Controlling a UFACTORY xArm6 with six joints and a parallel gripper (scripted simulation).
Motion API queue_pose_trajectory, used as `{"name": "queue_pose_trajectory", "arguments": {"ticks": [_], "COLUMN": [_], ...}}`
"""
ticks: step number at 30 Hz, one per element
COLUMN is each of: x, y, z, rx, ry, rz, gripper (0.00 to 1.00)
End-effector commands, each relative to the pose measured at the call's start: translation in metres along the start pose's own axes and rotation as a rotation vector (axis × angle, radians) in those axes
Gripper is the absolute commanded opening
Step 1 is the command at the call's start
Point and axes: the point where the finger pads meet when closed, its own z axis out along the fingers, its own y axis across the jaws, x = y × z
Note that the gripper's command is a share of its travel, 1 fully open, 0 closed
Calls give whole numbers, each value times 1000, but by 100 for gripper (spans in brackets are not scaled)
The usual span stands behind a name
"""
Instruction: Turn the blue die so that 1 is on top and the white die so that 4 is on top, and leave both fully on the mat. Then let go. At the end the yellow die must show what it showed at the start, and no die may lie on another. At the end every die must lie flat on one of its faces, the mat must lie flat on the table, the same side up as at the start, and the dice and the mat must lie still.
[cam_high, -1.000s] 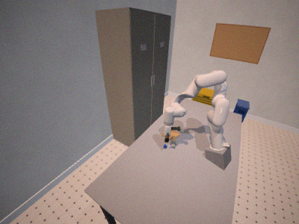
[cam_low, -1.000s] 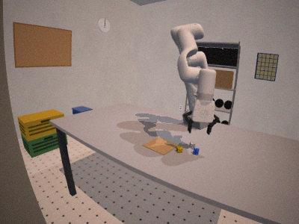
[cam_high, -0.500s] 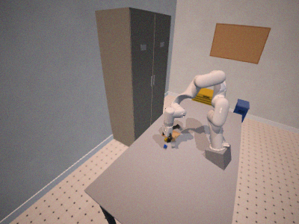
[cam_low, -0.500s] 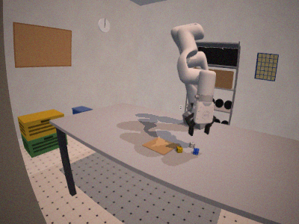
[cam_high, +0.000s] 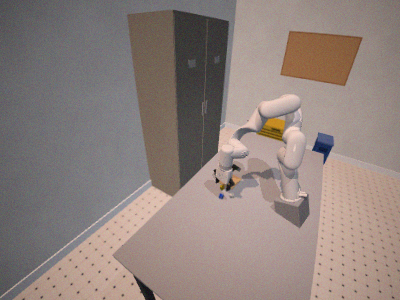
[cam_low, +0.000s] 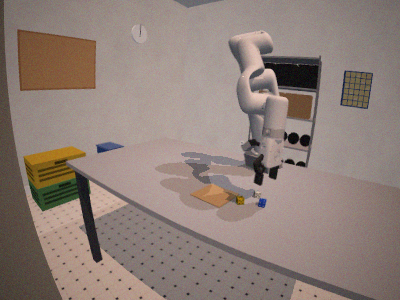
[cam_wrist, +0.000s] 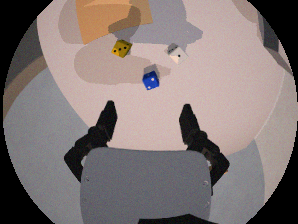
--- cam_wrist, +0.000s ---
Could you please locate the yellow die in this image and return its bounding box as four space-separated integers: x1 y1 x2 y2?
111 39 132 58

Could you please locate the white die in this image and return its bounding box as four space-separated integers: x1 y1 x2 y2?
167 45 189 65

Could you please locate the orange mat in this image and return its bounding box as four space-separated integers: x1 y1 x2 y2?
75 0 153 45

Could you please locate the blue die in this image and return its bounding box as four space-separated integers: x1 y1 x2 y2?
142 71 159 90

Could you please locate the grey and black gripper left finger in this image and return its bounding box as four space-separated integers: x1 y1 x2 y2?
64 100 117 183

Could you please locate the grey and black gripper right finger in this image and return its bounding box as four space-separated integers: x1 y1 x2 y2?
179 104 230 188

